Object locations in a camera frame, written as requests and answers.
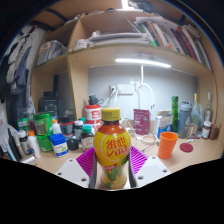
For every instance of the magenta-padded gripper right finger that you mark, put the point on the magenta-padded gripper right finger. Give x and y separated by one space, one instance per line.
140 161

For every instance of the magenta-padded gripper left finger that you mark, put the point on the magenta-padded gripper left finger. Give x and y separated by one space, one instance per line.
84 161

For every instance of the yellow drink bottle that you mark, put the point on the yellow drink bottle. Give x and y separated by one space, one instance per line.
111 146

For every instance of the blue-lidded white jar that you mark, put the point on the blue-lidded white jar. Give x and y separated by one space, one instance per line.
59 145

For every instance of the orange plastic cup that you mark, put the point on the orange plastic cup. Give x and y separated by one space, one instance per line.
167 145

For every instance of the maroon pouch packet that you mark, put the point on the maroon pouch packet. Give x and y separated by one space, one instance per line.
142 121

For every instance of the white and blue carton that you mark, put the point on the white and blue carton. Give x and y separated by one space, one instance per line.
163 125

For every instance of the red and white canister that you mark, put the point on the red and white canister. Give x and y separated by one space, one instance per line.
92 115

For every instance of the flat round red coaster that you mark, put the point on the flat round red coaster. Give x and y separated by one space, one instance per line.
186 147

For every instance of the green canister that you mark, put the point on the green canister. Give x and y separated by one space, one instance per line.
43 128

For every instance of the orange-capped white bottle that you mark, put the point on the orange-capped white bottle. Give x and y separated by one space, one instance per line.
34 145

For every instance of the green glass bottle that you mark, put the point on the green glass bottle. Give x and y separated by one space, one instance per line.
175 113

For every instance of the grey shaker bottle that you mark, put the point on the grey shaker bottle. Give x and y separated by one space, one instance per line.
185 121

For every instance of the black power adapter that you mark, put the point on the black power adapter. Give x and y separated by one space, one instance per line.
93 99

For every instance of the black box device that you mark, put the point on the black box device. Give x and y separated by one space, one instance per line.
50 105

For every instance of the brown jar with white lid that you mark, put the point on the brown jar with white lid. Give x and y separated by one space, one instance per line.
206 130

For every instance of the gold-capped clear bottle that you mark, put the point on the gold-capped clear bottle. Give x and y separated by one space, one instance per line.
195 113

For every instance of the brown mug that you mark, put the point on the brown mug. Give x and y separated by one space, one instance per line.
215 132

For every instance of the clear glass bottle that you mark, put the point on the clear glass bottle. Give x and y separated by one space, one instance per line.
209 111

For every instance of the white LED light bar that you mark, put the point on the white LED light bar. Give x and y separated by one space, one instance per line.
143 62

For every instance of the hanging dark clothes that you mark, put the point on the hanging dark clothes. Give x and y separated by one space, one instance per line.
18 80

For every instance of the ceiling tube light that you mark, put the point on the ceiling tube light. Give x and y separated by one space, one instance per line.
124 4

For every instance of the white wall socket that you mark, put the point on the white wall socket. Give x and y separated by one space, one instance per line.
125 89

